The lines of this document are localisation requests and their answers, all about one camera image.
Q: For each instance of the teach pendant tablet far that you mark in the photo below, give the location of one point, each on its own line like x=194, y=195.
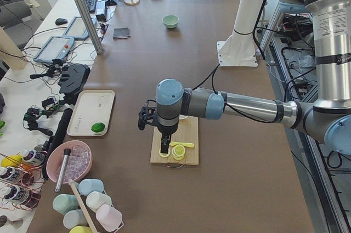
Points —
x=76, y=29

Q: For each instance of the copper wire bottle rack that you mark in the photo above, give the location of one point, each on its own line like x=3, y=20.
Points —
x=21, y=180

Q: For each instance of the lemon slice far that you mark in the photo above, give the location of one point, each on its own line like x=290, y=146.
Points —
x=164, y=155

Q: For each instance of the green pastel cup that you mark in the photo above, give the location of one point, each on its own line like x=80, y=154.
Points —
x=64, y=203

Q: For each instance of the bamboo cutting board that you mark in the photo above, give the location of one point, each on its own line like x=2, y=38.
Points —
x=187, y=132

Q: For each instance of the light green bowl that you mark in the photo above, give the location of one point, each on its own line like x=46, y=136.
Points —
x=170, y=21

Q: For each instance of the lemon slice near knife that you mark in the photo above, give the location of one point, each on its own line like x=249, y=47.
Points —
x=178, y=152

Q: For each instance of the blue pastel cup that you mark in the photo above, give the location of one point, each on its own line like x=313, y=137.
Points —
x=86, y=186

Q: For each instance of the pink pastel cup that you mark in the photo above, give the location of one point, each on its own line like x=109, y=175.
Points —
x=109, y=217

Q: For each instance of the pink bowl of ice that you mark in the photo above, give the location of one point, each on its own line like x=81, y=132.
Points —
x=79, y=161

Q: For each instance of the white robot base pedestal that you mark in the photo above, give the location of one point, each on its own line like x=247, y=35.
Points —
x=239, y=49

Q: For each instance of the metal muddler tube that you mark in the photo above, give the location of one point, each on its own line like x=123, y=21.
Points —
x=61, y=175

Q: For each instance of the black computer mouse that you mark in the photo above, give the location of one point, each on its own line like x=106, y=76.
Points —
x=61, y=21

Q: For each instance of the yellow plastic knife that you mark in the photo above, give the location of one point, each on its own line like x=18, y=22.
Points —
x=189, y=145

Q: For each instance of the white pastel cup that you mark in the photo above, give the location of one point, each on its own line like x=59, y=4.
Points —
x=96, y=199

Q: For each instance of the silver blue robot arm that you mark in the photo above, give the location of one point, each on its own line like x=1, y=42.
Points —
x=326, y=120

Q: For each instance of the teach pendant tablet near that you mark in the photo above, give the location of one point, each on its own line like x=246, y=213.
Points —
x=57, y=47

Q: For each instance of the yellow pastel cup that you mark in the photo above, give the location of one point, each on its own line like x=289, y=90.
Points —
x=80, y=229

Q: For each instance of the green lime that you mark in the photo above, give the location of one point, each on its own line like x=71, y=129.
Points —
x=98, y=127

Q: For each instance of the grey folded cloth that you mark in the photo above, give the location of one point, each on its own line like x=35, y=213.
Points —
x=121, y=33

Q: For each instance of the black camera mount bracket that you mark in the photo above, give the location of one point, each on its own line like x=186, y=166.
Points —
x=72, y=81

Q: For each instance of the grey-blue pastel cup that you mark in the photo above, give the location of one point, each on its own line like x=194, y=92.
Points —
x=74, y=218

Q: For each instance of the teach pendant tablet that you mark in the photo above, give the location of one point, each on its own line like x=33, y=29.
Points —
x=76, y=29
x=57, y=47

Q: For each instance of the cream rabbit tray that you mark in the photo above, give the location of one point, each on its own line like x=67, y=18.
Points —
x=92, y=106

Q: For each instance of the aluminium frame post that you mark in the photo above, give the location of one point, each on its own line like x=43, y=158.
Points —
x=85, y=15

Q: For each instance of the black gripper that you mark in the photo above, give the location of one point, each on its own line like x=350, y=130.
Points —
x=166, y=130

